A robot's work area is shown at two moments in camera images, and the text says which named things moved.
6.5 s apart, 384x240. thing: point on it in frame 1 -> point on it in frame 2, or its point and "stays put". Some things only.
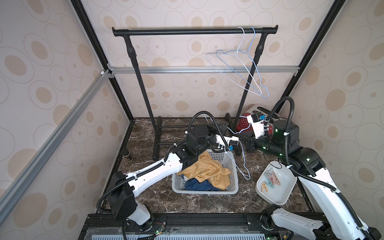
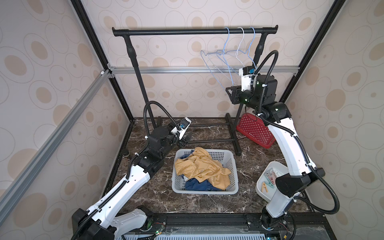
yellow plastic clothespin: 264,185 stays put
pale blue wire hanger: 248,176 -> 218,52
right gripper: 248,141 -> 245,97
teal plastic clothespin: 269,183 stays put
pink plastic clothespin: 273,178 stays put
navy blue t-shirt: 191,184 stays put
